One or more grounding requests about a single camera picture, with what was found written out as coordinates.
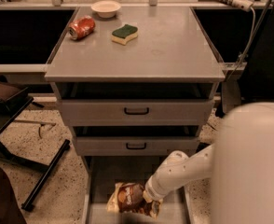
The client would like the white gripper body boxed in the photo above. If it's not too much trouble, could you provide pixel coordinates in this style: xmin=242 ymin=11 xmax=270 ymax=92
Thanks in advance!
xmin=144 ymin=175 xmax=169 ymax=201

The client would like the brown chip bag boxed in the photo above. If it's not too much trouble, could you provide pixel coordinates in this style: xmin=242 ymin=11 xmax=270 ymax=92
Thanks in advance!
xmin=106 ymin=182 xmax=162 ymax=218

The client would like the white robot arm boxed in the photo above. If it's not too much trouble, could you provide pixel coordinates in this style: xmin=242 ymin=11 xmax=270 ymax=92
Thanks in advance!
xmin=144 ymin=103 xmax=274 ymax=224

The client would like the open bottom drawer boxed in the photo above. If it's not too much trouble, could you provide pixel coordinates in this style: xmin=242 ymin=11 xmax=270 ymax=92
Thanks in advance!
xmin=81 ymin=156 xmax=191 ymax=224

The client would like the middle drawer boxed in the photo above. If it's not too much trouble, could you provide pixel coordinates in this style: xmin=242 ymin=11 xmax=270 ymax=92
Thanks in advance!
xmin=73 ymin=136 xmax=199 ymax=156

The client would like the grey drawer cabinet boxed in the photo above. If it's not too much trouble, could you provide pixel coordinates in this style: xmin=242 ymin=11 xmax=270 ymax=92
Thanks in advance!
xmin=43 ymin=6 xmax=226 ymax=224

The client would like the top drawer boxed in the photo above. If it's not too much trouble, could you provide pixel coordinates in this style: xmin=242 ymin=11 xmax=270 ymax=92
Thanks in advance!
xmin=57 ymin=100 xmax=214 ymax=126

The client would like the brown object lower left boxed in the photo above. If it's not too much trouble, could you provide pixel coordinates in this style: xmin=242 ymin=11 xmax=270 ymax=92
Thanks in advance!
xmin=0 ymin=168 xmax=27 ymax=224

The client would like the green yellow sponge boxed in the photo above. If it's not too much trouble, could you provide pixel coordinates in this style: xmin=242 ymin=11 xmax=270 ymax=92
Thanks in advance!
xmin=111 ymin=24 xmax=138 ymax=45

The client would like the black side table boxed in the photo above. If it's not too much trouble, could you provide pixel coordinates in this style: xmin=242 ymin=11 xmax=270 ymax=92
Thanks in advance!
xmin=0 ymin=75 xmax=71 ymax=213

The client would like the orange soda can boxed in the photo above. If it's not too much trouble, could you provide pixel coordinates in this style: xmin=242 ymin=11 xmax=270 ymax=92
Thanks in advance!
xmin=68 ymin=16 xmax=95 ymax=40

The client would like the white bowl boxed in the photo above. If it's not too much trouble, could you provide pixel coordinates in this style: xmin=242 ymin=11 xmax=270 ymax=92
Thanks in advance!
xmin=91 ymin=0 xmax=121 ymax=19

